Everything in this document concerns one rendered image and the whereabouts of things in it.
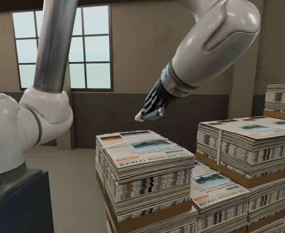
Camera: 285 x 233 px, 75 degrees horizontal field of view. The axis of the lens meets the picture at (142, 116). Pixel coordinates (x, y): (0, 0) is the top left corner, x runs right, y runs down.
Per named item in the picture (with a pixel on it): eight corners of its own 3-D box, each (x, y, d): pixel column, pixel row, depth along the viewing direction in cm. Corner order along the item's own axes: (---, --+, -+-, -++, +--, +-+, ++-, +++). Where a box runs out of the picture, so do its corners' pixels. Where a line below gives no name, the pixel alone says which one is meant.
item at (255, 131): (199, 123, 113) (199, 121, 113) (234, 119, 123) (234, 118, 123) (255, 141, 79) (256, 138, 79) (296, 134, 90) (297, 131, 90)
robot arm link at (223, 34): (194, 98, 39) (218, 72, 47) (263, 46, 26) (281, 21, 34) (159, 61, 40) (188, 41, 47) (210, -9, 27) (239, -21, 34)
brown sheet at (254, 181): (195, 156, 118) (195, 150, 117) (229, 150, 129) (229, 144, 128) (248, 188, 84) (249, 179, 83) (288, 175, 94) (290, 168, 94)
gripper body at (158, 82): (162, 65, 48) (146, 85, 55) (161, 93, 44) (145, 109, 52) (186, 75, 50) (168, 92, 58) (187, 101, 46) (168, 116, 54)
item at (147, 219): (106, 205, 72) (105, 194, 71) (169, 188, 84) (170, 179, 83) (117, 235, 58) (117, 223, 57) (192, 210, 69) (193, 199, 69)
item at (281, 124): (232, 119, 124) (232, 118, 124) (262, 116, 134) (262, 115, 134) (295, 133, 90) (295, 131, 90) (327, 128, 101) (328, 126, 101)
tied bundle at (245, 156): (194, 157, 118) (196, 122, 114) (229, 151, 129) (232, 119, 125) (247, 189, 84) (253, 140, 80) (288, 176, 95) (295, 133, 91)
